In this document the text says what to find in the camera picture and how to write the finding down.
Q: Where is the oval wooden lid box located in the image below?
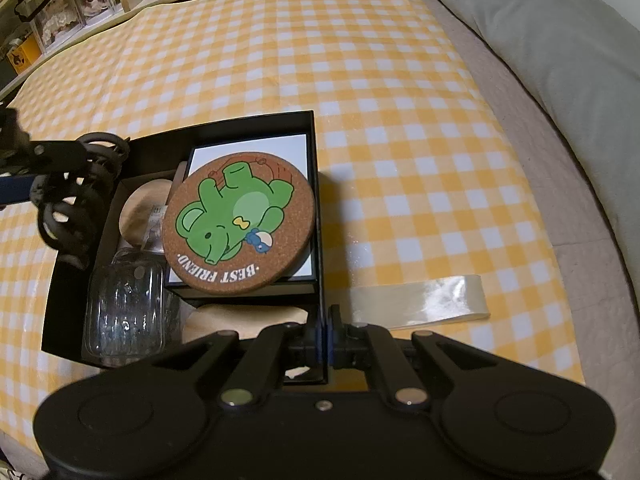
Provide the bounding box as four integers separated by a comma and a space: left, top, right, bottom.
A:
181, 304, 308, 344

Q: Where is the white black Chanel box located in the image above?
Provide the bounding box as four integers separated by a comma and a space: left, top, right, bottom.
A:
163, 133, 319, 301

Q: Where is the round wooden coaster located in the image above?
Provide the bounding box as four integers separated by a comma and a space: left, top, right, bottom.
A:
118, 179, 172, 247

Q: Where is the large black box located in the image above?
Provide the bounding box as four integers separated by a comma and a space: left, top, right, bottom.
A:
41, 110, 324, 367

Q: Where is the round cork frog coaster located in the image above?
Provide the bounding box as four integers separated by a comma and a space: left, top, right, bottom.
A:
162, 152, 316, 296

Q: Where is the clear tape strip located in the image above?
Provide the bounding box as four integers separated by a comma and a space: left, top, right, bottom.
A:
331, 275, 489, 328

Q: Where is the yellow storage box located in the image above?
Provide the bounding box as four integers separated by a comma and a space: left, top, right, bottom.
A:
6, 34, 41, 74

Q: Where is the yellow checkered blanket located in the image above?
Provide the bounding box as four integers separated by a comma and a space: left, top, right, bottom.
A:
0, 0, 586, 456

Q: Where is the grey pillow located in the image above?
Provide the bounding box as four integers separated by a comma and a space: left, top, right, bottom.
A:
440, 0, 639, 281

